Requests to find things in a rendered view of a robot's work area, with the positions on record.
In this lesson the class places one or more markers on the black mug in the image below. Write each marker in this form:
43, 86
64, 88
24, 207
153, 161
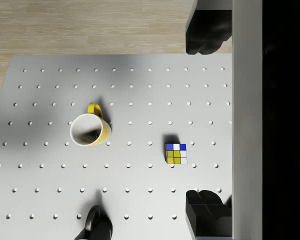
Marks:
100, 228

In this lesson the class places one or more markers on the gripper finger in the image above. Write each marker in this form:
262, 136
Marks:
210, 30
210, 215

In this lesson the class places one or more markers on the yellow mug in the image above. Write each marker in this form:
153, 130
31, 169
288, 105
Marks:
105, 130

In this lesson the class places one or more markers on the puzzle cube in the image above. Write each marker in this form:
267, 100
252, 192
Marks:
176, 154

